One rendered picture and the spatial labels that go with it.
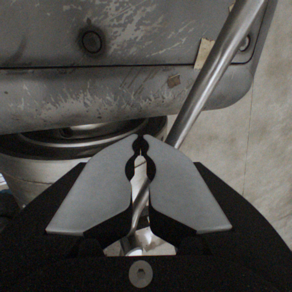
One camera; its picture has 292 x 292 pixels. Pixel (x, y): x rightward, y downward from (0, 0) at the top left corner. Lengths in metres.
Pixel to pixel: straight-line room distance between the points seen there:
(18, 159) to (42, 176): 0.03
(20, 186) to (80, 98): 0.17
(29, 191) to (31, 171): 0.04
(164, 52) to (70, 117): 0.11
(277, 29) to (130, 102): 2.18
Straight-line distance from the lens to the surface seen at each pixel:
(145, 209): 0.91
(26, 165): 0.25
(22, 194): 0.30
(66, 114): 0.18
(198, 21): 0.19
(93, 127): 0.25
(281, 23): 2.34
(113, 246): 0.90
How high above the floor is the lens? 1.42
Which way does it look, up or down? 54 degrees down
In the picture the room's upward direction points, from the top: 145 degrees clockwise
